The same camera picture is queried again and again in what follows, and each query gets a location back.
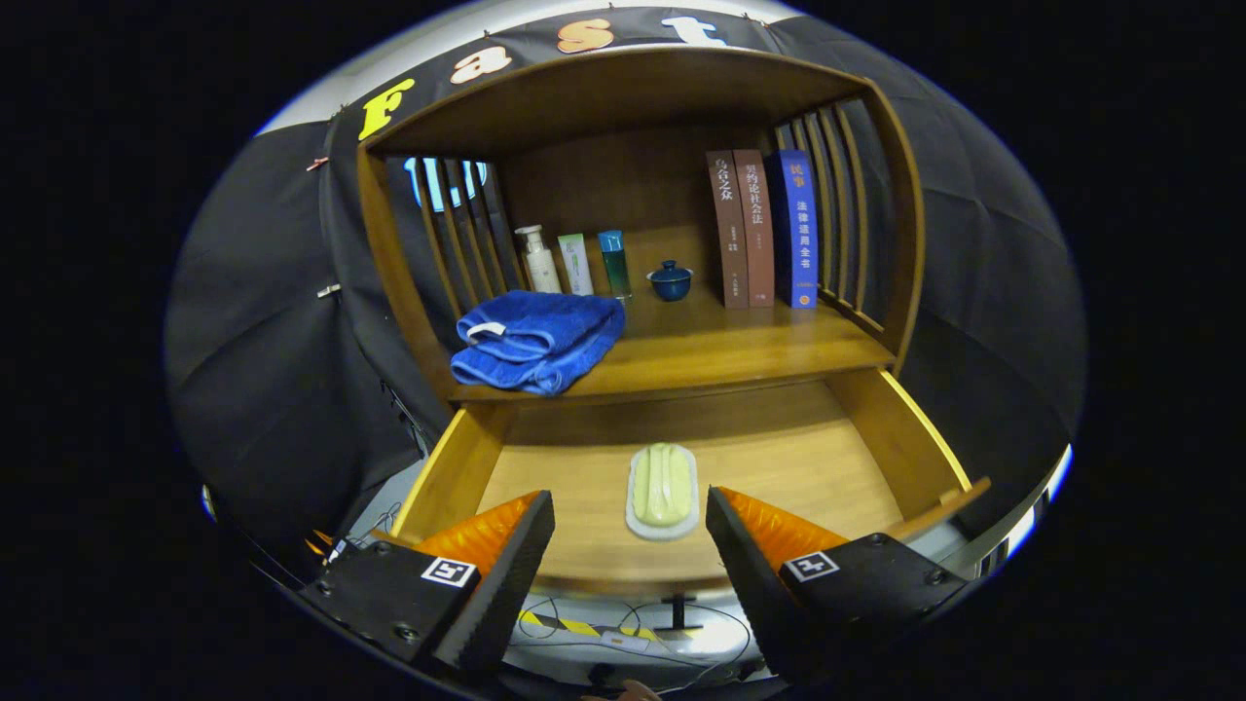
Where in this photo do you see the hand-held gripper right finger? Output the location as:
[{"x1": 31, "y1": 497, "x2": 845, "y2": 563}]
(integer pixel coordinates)
[{"x1": 706, "y1": 486, "x2": 970, "y2": 683}]

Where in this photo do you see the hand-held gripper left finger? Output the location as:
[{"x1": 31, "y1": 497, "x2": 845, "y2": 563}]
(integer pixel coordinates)
[{"x1": 300, "y1": 490, "x2": 556, "y2": 675}]

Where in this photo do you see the wooden drawer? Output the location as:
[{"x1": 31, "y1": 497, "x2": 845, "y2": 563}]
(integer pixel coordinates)
[{"x1": 372, "y1": 368, "x2": 992, "y2": 629}]

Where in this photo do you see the pale green soap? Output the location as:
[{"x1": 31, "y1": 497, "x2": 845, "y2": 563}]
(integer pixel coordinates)
[{"x1": 633, "y1": 444, "x2": 693, "y2": 528}]

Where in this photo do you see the wooden countertop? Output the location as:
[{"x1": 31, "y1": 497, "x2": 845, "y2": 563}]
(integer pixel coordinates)
[{"x1": 448, "y1": 277, "x2": 895, "y2": 405}]

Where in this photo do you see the folded blue towel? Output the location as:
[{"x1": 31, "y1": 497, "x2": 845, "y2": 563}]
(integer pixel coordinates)
[{"x1": 450, "y1": 290, "x2": 627, "y2": 396}]

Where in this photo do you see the blue lidded teacup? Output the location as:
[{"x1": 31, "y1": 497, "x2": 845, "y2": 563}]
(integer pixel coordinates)
[{"x1": 647, "y1": 259, "x2": 694, "y2": 303}]

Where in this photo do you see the white pump bottle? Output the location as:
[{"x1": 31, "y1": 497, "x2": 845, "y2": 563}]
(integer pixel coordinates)
[{"x1": 514, "y1": 225, "x2": 563, "y2": 295}]

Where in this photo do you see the white green tube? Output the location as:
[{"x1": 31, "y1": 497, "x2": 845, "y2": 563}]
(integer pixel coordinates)
[{"x1": 558, "y1": 233, "x2": 595, "y2": 297}]

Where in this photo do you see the teal bottle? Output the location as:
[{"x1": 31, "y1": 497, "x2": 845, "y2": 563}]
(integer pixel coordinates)
[{"x1": 597, "y1": 230, "x2": 633, "y2": 301}]

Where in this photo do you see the black backdrop cloth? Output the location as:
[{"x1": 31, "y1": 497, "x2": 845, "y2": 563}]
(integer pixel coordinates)
[{"x1": 165, "y1": 8, "x2": 1088, "y2": 585}]

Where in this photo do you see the reddish brown book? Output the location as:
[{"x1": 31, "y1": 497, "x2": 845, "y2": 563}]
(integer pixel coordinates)
[{"x1": 732, "y1": 148, "x2": 776, "y2": 309}]

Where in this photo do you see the dark brown book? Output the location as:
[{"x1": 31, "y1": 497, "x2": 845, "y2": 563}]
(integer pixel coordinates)
[{"x1": 706, "y1": 150, "x2": 751, "y2": 311}]

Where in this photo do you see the blue book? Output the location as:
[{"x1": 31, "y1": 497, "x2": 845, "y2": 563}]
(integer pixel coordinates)
[{"x1": 769, "y1": 149, "x2": 820, "y2": 311}]

